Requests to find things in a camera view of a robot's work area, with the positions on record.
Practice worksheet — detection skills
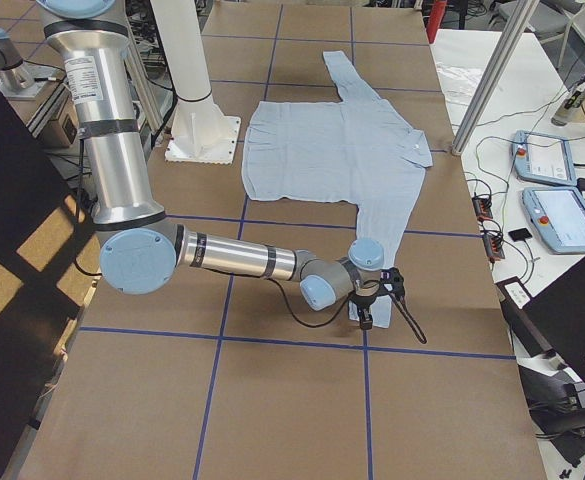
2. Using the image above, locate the teach pendant tablet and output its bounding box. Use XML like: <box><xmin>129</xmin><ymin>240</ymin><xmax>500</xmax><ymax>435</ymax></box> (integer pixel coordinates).
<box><xmin>512</xmin><ymin>130</ymin><xmax>577</xmax><ymax>187</ymax></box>
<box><xmin>521</xmin><ymin>186</ymin><xmax>585</xmax><ymax>254</ymax></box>

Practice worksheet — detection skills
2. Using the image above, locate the near teach pendant tablet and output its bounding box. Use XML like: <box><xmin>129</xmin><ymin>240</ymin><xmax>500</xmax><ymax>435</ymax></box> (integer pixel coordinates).
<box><xmin>521</xmin><ymin>186</ymin><xmax>585</xmax><ymax>254</ymax></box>

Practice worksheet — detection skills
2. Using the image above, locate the clear plastic bag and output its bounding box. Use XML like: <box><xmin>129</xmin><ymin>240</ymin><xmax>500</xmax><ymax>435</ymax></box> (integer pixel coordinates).
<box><xmin>435</xmin><ymin>62</ymin><xmax>483</xmax><ymax>106</ymax></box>

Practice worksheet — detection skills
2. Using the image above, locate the far teach pendant tablet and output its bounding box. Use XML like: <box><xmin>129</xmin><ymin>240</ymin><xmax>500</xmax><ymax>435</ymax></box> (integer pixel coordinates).
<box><xmin>512</xmin><ymin>130</ymin><xmax>577</xmax><ymax>187</ymax></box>

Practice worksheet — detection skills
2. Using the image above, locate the grey third robot base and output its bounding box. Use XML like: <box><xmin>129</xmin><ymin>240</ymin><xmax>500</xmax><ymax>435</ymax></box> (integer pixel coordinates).
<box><xmin>0</xmin><ymin>28</ymin><xmax>35</xmax><ymax>93</ymax></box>

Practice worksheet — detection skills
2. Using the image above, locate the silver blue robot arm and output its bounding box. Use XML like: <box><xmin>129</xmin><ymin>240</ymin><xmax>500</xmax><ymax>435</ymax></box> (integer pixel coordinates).
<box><xmin>40</xmin><ymin>1</ymin><xmax>386</xmax><ymax>330</ymax></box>

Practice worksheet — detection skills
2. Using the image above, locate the orange black connector box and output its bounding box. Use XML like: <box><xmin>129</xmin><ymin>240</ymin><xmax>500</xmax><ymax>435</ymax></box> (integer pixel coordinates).
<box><xmin>472</xmin><ymin>196</ymin><xmax>493</xmax><ymax>222</ymax></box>

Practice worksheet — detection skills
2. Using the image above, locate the light blue button-up shirt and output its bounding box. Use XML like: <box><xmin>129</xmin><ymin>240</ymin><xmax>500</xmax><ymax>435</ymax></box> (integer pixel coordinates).
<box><xmin>240</xmin><ymin>49</ymin><xmax>434</xmax><ymax>330</ymax></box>

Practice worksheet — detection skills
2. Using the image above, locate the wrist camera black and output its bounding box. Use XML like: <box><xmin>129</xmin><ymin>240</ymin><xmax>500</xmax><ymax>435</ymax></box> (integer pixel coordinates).
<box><xmin>380</xmin><ymin>267</ymin><xmax>405</xmax><ymax>301</ymax></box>

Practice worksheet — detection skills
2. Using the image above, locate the black panel board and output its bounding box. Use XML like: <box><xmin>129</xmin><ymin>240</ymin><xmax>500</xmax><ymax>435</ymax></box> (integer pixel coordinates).
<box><xmin>0</xmin><ymin>92</ymin><xmax>96</xmax><ymax>477</ymax></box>

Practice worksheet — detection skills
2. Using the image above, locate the white central pedestal column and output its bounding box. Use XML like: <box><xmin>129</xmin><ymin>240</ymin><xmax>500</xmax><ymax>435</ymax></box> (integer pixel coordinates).
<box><xmin>151</xmin><ymin>0</ymin><xmax>241</xmax><ymax>164</ymax></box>

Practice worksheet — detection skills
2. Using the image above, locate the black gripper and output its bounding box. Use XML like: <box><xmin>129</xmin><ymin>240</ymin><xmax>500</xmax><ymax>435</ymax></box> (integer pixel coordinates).
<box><xmin>349</xmin><ymin>284</ymin><xmax>378</xmax><ymax>330</ymax></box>

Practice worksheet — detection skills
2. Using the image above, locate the aluminium frame post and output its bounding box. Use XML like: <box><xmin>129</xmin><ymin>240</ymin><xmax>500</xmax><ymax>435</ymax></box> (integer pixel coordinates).
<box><xmin>450</xmin><ymin>0</ymin><xmax>539</xmax><ymax>156</ymax></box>

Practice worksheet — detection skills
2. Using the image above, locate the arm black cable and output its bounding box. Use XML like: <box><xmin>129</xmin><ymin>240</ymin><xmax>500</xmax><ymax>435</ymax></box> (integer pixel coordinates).
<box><xmin>266</xmin><ymin>277</ymin><xmax>363</xmax><ymax>329</ymax></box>

